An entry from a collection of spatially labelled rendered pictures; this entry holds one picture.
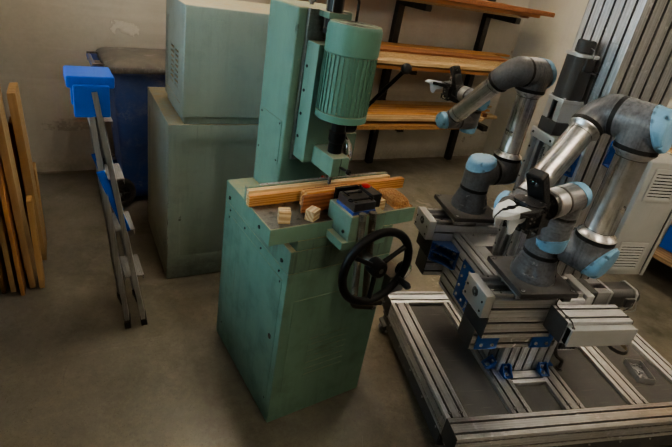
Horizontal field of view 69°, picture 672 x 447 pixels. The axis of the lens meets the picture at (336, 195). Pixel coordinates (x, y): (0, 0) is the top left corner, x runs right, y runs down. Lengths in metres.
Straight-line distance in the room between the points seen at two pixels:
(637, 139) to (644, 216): 0.61
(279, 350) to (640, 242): 1.41
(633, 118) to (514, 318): 0.74
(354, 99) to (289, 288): 0.67
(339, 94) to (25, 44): 2.58
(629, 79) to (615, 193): 0.42
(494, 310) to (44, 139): 3.18
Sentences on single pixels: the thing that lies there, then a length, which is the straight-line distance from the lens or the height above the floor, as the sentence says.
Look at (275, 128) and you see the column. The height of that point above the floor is 1.08.
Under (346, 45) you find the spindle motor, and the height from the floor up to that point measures 1.45.
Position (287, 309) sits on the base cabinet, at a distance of 1.74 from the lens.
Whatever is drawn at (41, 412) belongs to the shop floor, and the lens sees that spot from 2.26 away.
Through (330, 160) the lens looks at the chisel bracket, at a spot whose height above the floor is 1.06.
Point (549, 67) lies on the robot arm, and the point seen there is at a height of 1.44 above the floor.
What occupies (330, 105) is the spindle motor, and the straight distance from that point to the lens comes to 1.58.
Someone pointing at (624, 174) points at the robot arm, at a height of 1.27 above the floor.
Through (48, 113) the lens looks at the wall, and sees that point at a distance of 3.87.
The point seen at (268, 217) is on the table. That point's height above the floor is 0.90.
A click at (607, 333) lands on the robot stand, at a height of 0.72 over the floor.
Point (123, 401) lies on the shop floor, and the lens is 2.23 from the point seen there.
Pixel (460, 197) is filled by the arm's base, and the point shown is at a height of 0.87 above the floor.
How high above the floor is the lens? 1.66
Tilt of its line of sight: 25 degrees down
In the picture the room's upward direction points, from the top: 10 degrees clockwise
